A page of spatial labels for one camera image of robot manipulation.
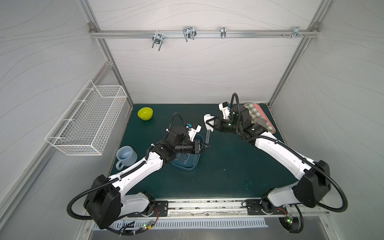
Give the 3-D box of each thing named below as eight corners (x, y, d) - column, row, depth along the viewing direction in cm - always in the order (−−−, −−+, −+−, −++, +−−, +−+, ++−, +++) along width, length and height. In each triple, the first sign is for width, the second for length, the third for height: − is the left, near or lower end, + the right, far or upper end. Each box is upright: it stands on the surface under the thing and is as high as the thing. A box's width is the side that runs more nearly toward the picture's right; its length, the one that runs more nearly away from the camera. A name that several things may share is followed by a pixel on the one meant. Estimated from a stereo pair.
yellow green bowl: (138, 121, 112) (136, 116, 108) (141, 112, 118) (139, 107, 114) (152, 121, 112) (150, 116, 108) (154, 112, 118) (153, 107, 114)
